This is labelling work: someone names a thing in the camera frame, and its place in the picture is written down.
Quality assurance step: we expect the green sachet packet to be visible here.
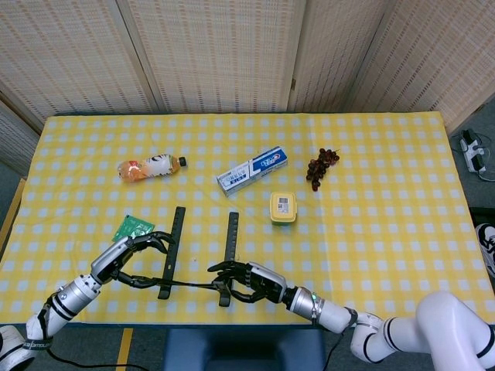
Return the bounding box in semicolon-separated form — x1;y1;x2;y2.
111;214;155;243

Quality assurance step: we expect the black folding laptop stand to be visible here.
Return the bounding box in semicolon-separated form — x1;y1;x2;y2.
157;206;240;308

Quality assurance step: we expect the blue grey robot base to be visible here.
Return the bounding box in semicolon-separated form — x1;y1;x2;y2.
162;328;328;371

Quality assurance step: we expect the white power strip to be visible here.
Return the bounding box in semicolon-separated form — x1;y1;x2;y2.
459;130;488;174

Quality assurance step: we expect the white blue toothpaste box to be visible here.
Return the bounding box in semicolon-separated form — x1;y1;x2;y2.
216;145;288;198

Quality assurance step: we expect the woven folding screen panel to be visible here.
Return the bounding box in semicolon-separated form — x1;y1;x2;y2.
115;0;309;114
288;0;391;113
347;0;495;132
0;98;42;167
0;0;159;128

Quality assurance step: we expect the yellow lidded plastic container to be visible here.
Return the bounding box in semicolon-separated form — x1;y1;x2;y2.
269;191;299;227

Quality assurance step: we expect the dark red grape bunch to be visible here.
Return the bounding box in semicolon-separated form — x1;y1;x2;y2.
306;147;342;192

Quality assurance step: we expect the orange drink plastic bottle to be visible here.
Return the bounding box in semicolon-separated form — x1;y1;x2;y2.
117;153;189;185

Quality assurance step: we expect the yellow white checked tablecloth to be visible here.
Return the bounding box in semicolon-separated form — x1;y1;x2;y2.
0;111;495;328

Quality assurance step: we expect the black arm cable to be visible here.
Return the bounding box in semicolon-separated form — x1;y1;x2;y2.
42;343;166;371

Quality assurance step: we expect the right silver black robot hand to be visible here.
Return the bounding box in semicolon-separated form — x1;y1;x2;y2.
207;260;289;305

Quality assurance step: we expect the white black sneaker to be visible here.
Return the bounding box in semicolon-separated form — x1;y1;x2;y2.
474;223;495;277

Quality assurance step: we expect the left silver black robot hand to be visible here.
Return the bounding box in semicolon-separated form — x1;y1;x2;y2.
89;230;177;289

